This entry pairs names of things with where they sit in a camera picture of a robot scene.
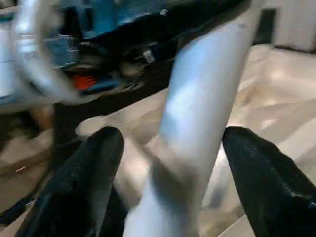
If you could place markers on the white plastic table top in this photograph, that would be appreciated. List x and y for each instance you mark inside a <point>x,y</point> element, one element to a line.
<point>276,98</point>

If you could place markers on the white plastic table leg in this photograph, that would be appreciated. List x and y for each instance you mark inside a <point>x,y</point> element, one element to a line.
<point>197,98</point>

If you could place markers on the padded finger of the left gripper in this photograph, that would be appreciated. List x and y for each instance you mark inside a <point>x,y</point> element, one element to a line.
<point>202,19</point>

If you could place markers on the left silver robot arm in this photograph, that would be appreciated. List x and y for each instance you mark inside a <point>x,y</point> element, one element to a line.
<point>34,49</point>

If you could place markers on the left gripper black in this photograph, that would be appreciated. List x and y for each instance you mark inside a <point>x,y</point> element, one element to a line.
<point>118,57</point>

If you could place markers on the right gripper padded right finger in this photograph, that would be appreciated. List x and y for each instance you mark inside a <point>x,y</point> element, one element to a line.
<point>271,187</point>

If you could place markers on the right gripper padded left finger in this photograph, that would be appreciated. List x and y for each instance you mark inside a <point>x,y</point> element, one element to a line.
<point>79,187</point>

